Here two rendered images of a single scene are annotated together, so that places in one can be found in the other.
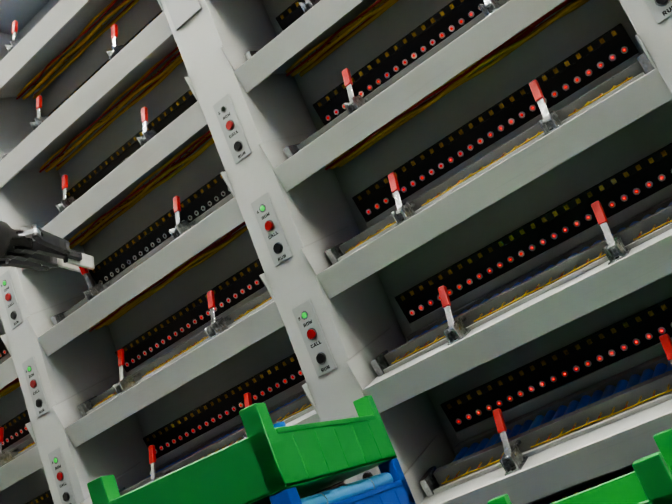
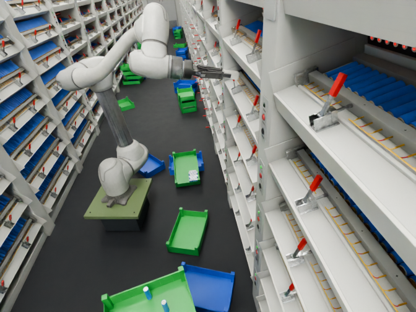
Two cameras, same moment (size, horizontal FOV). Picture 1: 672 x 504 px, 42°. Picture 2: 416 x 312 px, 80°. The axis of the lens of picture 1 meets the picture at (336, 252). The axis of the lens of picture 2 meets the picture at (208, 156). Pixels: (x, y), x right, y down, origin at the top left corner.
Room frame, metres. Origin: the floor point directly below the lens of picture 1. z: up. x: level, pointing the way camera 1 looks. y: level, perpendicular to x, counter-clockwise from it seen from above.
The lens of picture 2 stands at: (0.93, -0.31, 1.36)
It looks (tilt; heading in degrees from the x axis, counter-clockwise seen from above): 35 degrees down; 56
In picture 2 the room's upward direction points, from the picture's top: 6 degrees counter-clockwise
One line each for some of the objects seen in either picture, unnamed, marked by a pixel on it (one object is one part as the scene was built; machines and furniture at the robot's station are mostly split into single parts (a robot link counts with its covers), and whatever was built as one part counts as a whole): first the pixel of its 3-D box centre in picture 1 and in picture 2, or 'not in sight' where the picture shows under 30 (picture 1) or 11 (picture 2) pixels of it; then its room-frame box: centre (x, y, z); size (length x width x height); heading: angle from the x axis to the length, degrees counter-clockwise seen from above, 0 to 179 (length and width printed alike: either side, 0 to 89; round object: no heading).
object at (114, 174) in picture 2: not in sight; (113, 174); (1.13, 1.08, 0.39); 0.18 x 0.16 x 0.22; 27
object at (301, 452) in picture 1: (257, 469); (150, 312); (0.95, 0.17, 0.44); 0.30 x 0.20 x 0.08; 162
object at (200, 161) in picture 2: not in sight; (186, 162); (1.77, 1.29, 0.04); 0.30 x 0.20 x 0.08; 149
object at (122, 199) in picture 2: not in sight; (117, 193); (1.11, 1.07, 0.26); 0.22 x 0.18 x 0.06; 39
